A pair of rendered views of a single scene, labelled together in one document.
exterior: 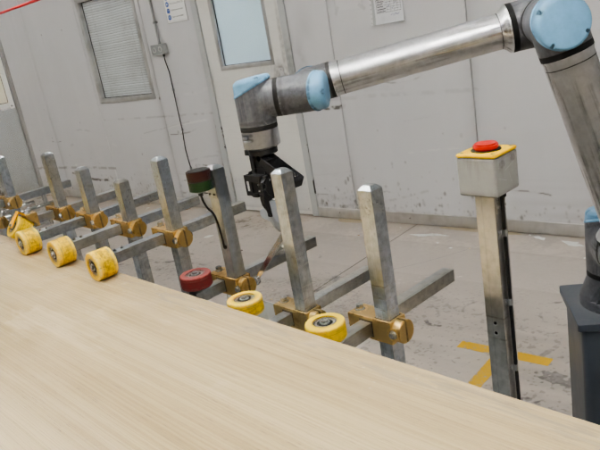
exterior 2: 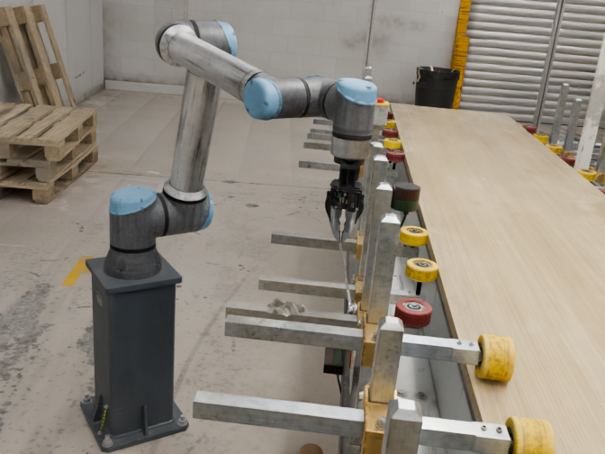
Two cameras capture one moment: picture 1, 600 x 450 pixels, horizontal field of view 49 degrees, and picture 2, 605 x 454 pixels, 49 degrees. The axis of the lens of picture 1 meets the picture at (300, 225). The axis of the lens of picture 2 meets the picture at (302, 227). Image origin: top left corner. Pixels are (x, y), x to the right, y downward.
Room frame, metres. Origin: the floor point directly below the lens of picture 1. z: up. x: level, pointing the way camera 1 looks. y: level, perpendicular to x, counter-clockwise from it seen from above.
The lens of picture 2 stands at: (2.70, 1.01, 1.54)
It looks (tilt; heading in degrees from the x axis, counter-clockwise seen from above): 20 degrees down; 224
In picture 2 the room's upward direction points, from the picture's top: 5 degrees clockwise
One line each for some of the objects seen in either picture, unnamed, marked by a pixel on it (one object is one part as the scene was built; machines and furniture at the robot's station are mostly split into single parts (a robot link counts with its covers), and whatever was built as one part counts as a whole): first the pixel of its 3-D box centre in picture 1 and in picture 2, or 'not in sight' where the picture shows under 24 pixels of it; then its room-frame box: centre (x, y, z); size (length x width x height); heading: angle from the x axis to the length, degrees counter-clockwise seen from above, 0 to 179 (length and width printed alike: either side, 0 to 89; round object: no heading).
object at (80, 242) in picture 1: (133, 222); (361, 422); (2.03, 0.52, 0.95); 0.50 x 0.04 x 0.04; 131
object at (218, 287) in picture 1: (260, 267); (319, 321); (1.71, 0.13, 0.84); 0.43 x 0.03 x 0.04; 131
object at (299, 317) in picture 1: (301, 314); (364, 290); (1.43, 0.04, 0.81); 0.13 x 0.06 x 0.05; 41
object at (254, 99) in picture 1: (255, 102); (354, 108); (1.58, 0.05, 1.30); 0.10 x 0.09 x 0.12; 81
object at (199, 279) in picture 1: (199, 292); (410, 326); (1.57, 0.28, 0.85); 0.08 x 0.08 x 0.11
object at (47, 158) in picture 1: (64, 216); not in sight; (2.36, 0.84, 0.93); 0.03 x 0.03 x 0.48; 41
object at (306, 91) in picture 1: (302, 92); (320, 97); (1.57, -0.06, 1.30); 0.12 x 0.12 x 0.09; 81
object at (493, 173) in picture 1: (487, 172); (375, 113); (1.03, -0.32, 1.18); 0.07 x 0.07 x 0.08; 41
